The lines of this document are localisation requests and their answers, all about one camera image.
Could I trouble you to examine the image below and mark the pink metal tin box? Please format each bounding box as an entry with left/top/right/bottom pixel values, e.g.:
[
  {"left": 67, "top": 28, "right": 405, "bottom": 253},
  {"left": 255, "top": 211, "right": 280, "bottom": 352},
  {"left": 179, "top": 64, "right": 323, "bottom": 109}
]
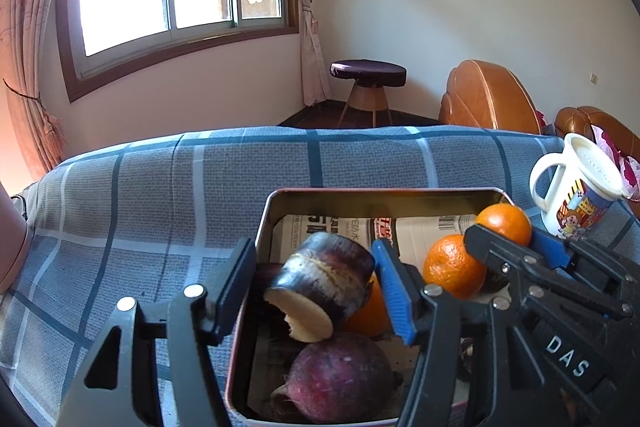
[{"left": 225, "top": 188, "right": 516, "bottom": 426}]

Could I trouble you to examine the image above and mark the dark kettle cable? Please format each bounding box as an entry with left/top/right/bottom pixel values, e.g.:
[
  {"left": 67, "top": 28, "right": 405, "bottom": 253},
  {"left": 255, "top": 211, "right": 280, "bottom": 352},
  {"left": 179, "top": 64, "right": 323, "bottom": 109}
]
[{"left": 10, "top": 194, "right": 32, "bottom": 234}]

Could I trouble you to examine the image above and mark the large orange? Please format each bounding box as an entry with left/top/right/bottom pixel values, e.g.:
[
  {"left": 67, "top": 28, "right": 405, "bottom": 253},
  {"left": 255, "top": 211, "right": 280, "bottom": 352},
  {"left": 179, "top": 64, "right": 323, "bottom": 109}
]
[{"left": 345, "top": 277, "right": 394, "bottom": 338}]

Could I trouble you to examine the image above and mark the white printed mug with lid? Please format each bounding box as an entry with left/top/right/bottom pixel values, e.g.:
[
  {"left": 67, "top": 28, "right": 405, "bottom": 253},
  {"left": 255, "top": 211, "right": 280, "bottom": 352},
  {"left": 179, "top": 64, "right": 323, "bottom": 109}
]
[{"left": 530, "top": 133, "right": 634, "bottom": 240}]

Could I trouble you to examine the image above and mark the pink floral blanket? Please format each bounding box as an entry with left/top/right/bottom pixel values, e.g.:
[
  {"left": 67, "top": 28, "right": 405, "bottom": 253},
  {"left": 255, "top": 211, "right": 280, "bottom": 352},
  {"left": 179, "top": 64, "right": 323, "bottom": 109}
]
[{"left": 590, "top": 124, "right": 640, "bottom": 202}]

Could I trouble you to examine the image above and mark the purple round fruit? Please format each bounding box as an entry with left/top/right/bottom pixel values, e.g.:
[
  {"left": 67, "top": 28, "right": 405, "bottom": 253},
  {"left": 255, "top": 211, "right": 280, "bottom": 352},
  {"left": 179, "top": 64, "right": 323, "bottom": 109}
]
[{"left": 284, "top": 332, "right": 397, "bottom": 424}]

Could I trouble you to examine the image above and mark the brown leather armchair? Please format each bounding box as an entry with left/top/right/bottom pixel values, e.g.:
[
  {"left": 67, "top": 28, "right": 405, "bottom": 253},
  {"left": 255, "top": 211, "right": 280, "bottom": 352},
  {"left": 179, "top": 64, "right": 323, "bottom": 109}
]
[{"left": 439, "top": 60, "right": 543, "bottom": 135}]

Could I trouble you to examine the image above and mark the wrinkled tangerine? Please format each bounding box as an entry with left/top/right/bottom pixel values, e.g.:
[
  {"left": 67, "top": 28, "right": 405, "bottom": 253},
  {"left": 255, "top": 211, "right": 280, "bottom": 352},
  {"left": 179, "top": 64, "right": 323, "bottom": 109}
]
[{"left": 422, "top": 234, "right": 487, "bottom": 299}]

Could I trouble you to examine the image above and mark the pink electric kettle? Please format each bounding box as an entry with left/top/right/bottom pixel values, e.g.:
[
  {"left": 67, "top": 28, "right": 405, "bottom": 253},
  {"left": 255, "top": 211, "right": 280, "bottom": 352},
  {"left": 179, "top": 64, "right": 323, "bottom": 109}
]
[{"left": 0, "top": 182, "right": 29, "bottom": 295}]

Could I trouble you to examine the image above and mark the beige curtain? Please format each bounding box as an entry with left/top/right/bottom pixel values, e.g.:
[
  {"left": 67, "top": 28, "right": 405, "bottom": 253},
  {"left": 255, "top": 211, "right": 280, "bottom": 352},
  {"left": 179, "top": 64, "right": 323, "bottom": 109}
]
[{"left": 286, "top": 0, "right": 331, "bottom": 106}]

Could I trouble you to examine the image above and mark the small smooth orange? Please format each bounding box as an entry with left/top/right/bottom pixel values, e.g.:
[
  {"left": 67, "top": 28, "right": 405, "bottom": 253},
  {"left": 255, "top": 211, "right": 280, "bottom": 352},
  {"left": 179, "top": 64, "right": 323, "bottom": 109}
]
[{"left": 475, "top": 203, "right": 532, "bottom": 248}]

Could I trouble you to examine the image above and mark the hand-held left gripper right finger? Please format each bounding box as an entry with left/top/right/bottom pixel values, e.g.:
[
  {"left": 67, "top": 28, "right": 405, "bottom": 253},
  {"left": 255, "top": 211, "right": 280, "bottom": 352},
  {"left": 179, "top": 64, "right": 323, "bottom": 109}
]
[{"left": 370, "top": 238, "right": 545, "bottom": 427}]

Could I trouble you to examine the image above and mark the dark sugarcane piece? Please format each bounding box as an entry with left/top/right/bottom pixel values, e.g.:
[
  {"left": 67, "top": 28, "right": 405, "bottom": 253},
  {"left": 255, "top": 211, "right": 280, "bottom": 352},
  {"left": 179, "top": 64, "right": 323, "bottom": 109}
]
[{"left": 263, "top": 232, "right": 376, "bottom": 343}]

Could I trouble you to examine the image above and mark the brown leather sofa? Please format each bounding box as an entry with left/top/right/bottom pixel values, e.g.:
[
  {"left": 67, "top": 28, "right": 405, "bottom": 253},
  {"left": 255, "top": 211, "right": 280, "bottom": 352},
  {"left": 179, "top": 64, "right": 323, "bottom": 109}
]
[{"left": 554, "top": 106, "right": 640, "bottom": 219}]

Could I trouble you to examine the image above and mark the round purple-topped stool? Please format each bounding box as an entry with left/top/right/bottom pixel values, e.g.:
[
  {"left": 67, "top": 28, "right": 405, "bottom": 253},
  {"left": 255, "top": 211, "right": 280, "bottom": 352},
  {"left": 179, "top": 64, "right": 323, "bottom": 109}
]
[{"left": 330, "top": 60, "right": 407, "bottom": 128}]

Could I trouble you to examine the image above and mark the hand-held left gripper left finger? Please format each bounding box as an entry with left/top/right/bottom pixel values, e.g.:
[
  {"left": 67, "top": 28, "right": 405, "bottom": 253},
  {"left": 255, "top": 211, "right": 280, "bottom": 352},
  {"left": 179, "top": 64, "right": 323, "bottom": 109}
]
[{"left": 57, "top": 237, "right": 257, "bottom": 427}]

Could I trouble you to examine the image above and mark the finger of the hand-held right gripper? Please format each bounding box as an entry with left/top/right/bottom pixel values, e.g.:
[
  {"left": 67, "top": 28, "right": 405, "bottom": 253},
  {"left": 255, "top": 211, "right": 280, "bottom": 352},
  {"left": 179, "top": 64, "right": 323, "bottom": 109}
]
[
  {"left": 464, "top": 224, "right": 632, "bottom": 320},
  {"left": 530, "top": 229, "right": 640, "bottom": 303}
]

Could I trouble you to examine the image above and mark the orange curtain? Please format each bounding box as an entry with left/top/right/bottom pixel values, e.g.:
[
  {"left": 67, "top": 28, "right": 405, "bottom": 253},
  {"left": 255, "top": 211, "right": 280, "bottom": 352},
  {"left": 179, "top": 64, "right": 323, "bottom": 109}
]
[{"left": 0, "top": 0, "right": 96, "bottom": 180}]

